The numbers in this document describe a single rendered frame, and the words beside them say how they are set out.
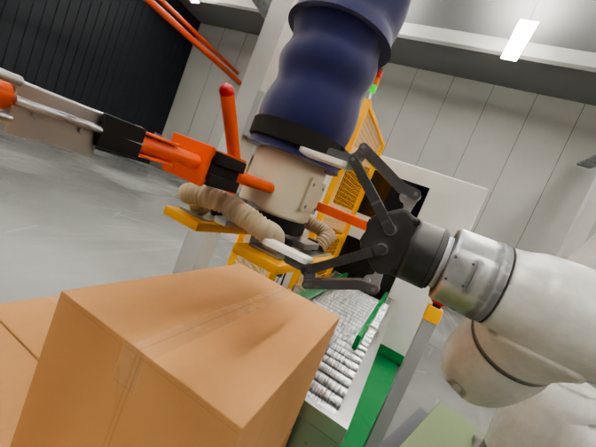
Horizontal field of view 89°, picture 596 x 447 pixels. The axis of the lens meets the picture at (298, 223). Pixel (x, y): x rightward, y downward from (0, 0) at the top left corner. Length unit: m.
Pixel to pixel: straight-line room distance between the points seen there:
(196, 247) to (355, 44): 1.78
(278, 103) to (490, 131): 10.05
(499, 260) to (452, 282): 0.05
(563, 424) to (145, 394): 0.73
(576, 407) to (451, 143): 9.74
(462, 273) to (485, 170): 9.95
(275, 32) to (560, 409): 2.19
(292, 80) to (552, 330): 0.55
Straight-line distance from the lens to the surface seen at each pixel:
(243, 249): 0.54
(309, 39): 0.68
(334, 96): 0.64
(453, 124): 10.52
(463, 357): 0.48
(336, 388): 1.50
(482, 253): 0.36
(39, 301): 1.46
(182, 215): 0.64
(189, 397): 0.52
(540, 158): 10.66
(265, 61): 2.23
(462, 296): 0.36
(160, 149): 0.41
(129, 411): 0.61
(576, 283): 0.37
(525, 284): 0.36
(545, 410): 0.83
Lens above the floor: 1.26
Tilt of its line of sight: 5 degrees down
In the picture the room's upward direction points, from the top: 22 degrees clockwise
